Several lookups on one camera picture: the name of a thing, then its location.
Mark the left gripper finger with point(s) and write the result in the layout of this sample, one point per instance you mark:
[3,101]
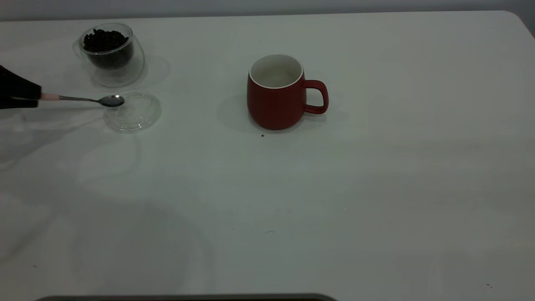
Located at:
[16,85]
[16,103]

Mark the clear double-wall glass cup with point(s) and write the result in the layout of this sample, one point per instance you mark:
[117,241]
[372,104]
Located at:
[113,75]

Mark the dark coffee beans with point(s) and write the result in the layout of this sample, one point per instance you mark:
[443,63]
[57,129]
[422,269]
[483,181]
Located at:
[106,39]

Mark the red ceramic mug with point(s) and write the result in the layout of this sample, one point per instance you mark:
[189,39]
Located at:
[276,104]

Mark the clear round glass lid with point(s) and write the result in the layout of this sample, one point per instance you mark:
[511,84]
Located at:
[138,117]

